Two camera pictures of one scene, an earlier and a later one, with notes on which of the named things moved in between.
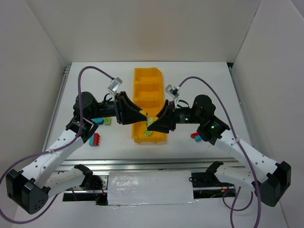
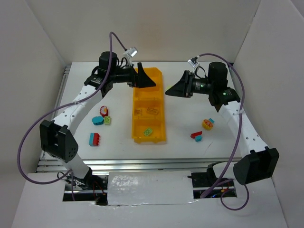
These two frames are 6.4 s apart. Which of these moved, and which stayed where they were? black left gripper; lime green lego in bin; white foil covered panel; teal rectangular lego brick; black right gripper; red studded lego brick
Moved: black right gripper; black left gripper
Stayed: white foil covered panel; teal rectangular lego brick; red studded lego brick; lime green lego in bin
